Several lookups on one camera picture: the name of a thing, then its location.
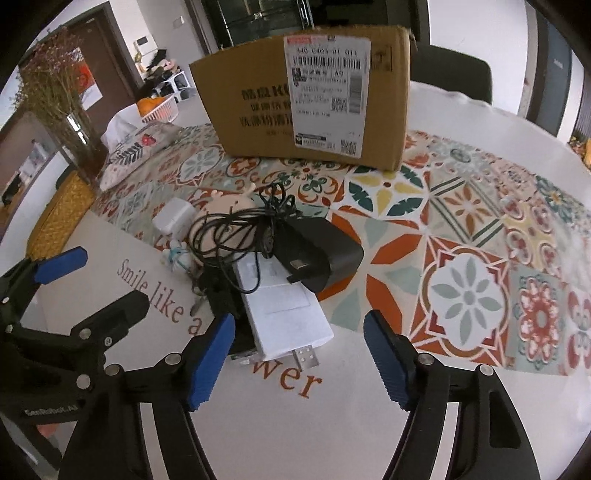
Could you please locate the black chair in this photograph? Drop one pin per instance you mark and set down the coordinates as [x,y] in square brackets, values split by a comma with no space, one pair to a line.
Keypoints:
[452,69]

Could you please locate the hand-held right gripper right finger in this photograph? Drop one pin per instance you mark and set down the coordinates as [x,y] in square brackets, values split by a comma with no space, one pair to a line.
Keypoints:
[388,364]

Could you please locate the white USB device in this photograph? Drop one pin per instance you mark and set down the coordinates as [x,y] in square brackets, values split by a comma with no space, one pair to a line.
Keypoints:
[281,318]

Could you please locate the yellow woven basket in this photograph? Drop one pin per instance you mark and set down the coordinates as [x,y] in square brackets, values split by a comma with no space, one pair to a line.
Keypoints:
[55,221]

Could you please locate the pink doll toy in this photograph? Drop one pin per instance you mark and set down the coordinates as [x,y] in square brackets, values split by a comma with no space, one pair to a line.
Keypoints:
[224,203]

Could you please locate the dark glass cabinet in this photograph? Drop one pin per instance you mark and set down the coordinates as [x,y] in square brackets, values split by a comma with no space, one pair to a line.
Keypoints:
[277,18]

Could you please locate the brown door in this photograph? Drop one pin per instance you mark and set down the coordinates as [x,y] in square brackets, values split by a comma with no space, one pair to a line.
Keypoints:
[117,50]

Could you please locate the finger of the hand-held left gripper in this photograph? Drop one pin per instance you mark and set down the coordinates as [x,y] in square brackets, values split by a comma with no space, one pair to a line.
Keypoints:
[60,265]
[115,314]

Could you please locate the white charger cube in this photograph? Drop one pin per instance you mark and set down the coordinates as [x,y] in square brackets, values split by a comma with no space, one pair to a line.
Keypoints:
[173,219]

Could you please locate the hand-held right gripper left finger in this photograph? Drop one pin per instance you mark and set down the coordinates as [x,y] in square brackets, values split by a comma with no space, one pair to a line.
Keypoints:
[210,364]

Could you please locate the white basket with oranges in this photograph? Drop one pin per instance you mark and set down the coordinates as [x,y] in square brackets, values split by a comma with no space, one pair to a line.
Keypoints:
[159,108]

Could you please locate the black rectangular device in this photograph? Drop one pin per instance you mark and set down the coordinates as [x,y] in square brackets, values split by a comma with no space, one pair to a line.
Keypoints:
[222,300]

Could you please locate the cardboard box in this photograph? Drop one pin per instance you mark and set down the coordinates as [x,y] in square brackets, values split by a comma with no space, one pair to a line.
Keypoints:
[258,87]

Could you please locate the white stool with clutter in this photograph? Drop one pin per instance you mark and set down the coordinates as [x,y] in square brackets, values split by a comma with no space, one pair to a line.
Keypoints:
[173,76]

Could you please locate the red wall poster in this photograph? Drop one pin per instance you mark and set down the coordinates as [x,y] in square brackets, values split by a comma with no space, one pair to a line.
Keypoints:
[87,78]

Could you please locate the printed fabric tissue pouch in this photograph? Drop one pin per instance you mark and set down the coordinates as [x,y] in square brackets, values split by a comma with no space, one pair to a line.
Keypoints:
[134,150]

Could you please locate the colourful patterned table mat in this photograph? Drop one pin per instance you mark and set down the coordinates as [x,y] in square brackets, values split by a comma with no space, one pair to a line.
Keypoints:
[461,221]

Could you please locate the dried flowers in glass vase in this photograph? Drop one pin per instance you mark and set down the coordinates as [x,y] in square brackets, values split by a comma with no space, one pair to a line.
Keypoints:
[60,87]

